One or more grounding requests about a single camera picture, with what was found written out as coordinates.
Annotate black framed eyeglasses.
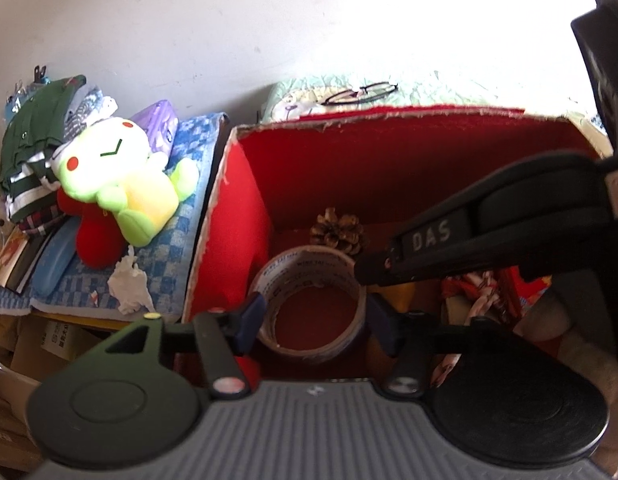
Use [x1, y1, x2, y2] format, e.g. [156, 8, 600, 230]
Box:
[321, 81, 399, 107]

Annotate dark green clothing pile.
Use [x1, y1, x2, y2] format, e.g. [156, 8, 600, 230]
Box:
[0, 75, 87, 221]

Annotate blue oblong case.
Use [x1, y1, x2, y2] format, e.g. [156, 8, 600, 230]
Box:
[31, 220, 80, 302]

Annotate purple packet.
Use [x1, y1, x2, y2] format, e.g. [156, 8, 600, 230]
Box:
[131, 100, 181, 157]

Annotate red white patterned packet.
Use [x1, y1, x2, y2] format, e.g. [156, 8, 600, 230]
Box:
[439, 269, 552, 386]

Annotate orange bottle gourd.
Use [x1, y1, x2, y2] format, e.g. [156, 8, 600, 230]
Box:
[374, 280, 419, 312]

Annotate crumpled white tissue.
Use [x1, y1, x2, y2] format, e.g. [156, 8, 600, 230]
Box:
[108, 255, 157, 317]

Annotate brown pine cone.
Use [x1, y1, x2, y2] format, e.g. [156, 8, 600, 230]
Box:
[309, 206, 365, 257]

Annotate printed packing tape roll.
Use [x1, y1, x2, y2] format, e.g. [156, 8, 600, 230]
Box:
[248, 246, 368, 366]

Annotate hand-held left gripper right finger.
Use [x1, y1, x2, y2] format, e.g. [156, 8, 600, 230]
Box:
[366, 292, 510, 401]

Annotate pale green quilted cushion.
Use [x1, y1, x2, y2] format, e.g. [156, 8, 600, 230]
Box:
[261, 75, 440, 122]

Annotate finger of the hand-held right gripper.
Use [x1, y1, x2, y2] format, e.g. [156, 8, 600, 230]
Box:
[354, 246, 405, 287]

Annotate stack of books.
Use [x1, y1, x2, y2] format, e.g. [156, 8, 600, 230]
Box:
[0, 227, 46, 292]

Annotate light green frog plush toy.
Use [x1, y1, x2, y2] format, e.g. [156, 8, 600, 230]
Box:
[51, 116, 200, 247]

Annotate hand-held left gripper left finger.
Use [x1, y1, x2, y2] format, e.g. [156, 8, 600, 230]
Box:
[104, 292, 267, 401]

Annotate brown cardboard box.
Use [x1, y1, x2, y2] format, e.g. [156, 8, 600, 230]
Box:
[0, 310, 127, 461]

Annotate red cardboard box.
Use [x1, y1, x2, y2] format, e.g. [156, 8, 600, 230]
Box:
[181, 105, 615, 381]

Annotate beige fuzzy object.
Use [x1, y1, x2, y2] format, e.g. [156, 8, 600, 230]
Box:
[512, 277, 618, 401]

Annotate blue checked cloth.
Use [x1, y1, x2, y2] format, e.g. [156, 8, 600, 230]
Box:
[0, 112, 230, 317]

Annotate red plush item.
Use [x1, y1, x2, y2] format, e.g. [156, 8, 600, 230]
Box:
[56, 190, 130, 267]

